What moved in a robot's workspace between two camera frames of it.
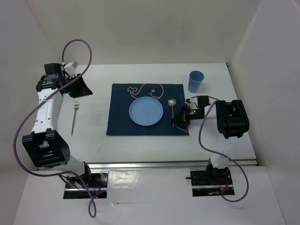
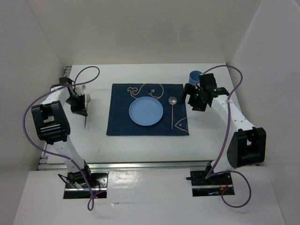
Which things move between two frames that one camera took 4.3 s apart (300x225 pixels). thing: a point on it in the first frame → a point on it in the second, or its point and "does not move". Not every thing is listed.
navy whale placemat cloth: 171,96 does not move
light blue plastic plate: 146,110 does not move
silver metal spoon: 172,102 does not move
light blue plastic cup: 195,79 does not move
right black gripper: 182,118 → 190,89
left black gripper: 82,90 → 80,110
